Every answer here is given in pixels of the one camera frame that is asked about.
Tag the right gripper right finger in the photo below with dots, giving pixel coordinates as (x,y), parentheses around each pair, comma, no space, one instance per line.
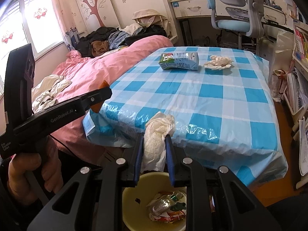
(215,198)

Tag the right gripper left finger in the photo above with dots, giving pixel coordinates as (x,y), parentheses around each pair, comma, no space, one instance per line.
(92,199)

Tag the red white snack bag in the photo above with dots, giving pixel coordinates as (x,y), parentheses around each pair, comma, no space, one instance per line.
(159,207)

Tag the white tissue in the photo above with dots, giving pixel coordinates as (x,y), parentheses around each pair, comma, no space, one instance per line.
(156,130)

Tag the beige wrapper paper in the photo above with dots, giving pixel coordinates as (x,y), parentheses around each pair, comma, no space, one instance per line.
(218,63)

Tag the blue milk carton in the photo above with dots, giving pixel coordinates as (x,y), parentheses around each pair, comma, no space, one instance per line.
(181,60)

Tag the green plush toy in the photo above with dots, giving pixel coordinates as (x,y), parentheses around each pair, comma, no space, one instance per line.
(179,206)

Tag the yellow trash bin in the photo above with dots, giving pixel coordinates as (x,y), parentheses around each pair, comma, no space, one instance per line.
(135,203)

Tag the person's left hand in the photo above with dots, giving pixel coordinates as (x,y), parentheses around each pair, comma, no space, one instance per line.
(20,164)

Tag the beige garment on bed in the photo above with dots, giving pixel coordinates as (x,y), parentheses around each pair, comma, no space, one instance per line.
(44,94)

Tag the pink duvet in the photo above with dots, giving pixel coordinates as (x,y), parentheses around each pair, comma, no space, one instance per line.
(86,74)

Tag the blue checkered tablecloth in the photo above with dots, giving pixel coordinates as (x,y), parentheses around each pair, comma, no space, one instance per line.
(222,117)

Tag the pile of clothes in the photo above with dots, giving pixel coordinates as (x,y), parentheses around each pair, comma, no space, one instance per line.
(147,22)

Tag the white bookshelf cart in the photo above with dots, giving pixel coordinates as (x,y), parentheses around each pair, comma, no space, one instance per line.
(295,95)

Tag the clear plastic bag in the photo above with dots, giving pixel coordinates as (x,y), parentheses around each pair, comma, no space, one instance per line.
(280,64)

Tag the white desk with drawers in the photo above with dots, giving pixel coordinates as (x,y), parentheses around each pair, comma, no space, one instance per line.
(274,10)

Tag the grey blue office chair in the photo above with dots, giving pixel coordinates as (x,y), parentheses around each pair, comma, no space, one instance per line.
(246,18)

